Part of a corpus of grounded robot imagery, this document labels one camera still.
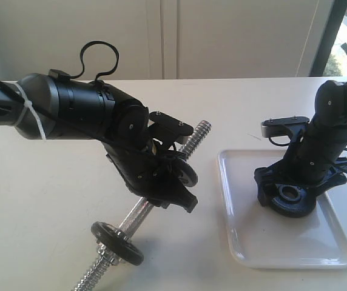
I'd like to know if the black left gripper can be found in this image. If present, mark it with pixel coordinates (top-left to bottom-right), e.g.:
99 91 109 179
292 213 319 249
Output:
105 144 198 213

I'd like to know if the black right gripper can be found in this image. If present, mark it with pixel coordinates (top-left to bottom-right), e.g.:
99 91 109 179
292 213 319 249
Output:
254 130 347 206

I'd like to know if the chrome threaded dumbbell bar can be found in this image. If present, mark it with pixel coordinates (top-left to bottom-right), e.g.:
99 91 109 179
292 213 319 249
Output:
73 120 212 290

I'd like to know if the black weight plate end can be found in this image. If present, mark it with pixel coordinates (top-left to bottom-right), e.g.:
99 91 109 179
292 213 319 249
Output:
172 158 198 187

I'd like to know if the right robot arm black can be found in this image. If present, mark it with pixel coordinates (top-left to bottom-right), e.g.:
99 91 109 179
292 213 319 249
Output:
254 43 347 212

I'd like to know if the left robot arm black grey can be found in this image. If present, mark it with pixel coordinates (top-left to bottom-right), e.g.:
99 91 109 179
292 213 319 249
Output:
0 73 198 212

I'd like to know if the white plastic tray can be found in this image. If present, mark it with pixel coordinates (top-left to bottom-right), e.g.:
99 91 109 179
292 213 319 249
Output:
217 149 347 270

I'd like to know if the chrome spin-lock collar nut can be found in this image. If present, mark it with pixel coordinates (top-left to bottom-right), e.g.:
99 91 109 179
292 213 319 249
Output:
96 239 122 266

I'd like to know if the white zip tie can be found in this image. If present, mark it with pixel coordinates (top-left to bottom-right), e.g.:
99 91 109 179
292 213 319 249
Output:
14 82 47 141

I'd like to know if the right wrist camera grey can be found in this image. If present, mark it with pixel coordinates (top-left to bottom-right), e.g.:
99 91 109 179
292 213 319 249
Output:
261 116 309 139

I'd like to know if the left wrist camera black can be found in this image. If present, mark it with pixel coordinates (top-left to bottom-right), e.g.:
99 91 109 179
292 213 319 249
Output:
148 111 194 146

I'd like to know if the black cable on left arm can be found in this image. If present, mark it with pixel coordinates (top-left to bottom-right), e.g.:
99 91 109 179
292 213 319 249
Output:
48 40 120 84

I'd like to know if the dark window frame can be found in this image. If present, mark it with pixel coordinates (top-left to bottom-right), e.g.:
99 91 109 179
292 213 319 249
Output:
309 0 347 77

